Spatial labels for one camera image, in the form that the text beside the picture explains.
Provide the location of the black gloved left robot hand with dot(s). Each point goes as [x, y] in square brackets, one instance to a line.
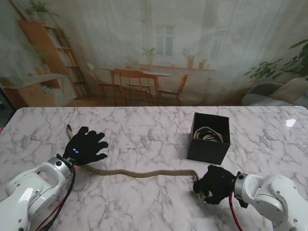
[86, 146]

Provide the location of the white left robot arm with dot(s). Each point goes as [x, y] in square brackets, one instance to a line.
[29, 192]

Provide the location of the black panel beside backdrop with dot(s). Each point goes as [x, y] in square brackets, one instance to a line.
[3, 113]

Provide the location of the beige woven belt double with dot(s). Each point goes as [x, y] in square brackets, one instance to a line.
[209, 133]
[144, 173]

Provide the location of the black belt storage box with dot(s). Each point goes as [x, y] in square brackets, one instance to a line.
[207, 151]

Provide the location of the dark brown woven belt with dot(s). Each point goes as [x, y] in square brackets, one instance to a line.
[207, 137]

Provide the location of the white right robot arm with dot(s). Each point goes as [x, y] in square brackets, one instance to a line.
[274, 197]

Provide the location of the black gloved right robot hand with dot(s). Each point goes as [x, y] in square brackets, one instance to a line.
[216, 185]

